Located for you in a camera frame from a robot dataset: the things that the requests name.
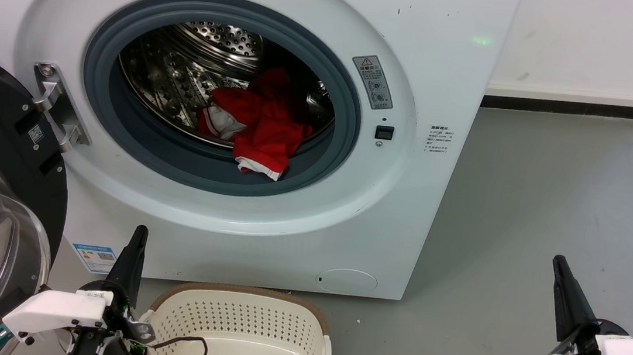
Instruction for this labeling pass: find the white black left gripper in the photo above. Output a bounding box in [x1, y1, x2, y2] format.
[0, 212, 168, 355]

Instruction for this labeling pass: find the red and white garment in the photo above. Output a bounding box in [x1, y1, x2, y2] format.
[191, 60, 320, 185]

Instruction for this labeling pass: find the cream perforated laundry basket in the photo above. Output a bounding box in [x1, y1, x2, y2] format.
[136, 275, 339, 355]

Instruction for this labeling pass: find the metal washing machine door hinge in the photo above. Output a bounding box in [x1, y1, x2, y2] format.
[25, 61, 99, 156]

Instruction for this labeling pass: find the stainless steel washing machine drum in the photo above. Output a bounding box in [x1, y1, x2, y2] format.
[110, 13, 344, 160]

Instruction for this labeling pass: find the blue energy label sticker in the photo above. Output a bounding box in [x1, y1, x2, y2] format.
[70, 243, 119, 276]

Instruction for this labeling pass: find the grey rubber door gasket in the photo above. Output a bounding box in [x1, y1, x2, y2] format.
[71, 0, 373, 209]

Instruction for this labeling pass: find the white front-load washing machine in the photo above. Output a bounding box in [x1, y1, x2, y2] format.
[0, 0, 523, 315]

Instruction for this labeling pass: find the small printed text label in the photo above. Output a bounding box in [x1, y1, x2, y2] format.
[424, 123, 456, 158]

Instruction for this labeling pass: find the round white filter cover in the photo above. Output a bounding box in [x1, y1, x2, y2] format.
[314, 265, 380, 298]

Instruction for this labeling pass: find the grey warning sticker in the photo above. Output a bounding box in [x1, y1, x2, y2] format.
[348, 53, 399, 113]

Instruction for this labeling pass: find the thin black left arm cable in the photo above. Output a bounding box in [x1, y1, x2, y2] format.
[150, 332, 211, 355]

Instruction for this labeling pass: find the black wall baseboard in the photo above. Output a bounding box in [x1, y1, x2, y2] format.
[480, 90, 633, 124]

